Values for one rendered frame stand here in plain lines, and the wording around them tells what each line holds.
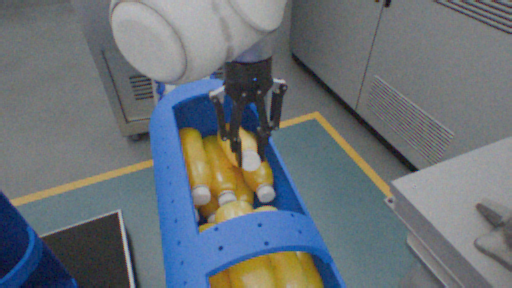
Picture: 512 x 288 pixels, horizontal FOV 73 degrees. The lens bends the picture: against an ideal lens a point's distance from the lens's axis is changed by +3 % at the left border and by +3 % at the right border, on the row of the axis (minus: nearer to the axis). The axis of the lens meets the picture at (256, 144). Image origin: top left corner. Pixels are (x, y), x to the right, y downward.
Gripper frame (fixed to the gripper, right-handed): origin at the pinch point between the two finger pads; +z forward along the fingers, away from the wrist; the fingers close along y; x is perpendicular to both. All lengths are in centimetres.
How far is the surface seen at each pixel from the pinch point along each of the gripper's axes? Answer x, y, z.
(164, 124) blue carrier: -14.8, 15.1, 2.1
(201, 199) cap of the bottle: 0.5, 10.7, 11.4
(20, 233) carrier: -50, 76, 68
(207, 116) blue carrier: -23.8, 4.6, 9.0
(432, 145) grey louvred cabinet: -62, -126, 89
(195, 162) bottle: -7.1, 10.3, 7.9
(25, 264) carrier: -30, 68, 61
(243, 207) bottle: 10.9, 4.3, 3.2
